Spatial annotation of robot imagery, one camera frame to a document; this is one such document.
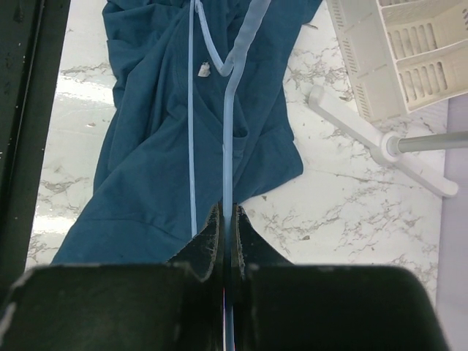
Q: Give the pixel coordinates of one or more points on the blue wire hanger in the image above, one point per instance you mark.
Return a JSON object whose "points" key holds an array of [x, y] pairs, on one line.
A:
{"points": [[232, 67]]}

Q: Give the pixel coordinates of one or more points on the white clothes rack foot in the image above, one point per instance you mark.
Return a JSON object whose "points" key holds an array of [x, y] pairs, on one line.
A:
{"points": [[347, 120]]}

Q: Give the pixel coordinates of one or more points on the white plastic file organizer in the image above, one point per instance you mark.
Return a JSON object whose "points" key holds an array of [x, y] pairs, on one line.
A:
{"points": [[402, 56]]}

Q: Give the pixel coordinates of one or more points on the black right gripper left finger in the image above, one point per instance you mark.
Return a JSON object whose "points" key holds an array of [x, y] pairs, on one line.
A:
{"points": [[201, 325]]}

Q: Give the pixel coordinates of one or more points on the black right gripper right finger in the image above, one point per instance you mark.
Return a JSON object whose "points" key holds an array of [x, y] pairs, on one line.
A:
{"points": [[248, 248]]}

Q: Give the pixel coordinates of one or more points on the metal clothes rack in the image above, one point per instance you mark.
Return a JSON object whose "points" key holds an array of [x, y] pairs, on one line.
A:
{"points": [[453, 140]]}

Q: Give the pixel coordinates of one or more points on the blue t shirt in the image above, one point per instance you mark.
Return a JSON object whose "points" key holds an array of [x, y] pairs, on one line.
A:
{"points": [[165, 138]]}

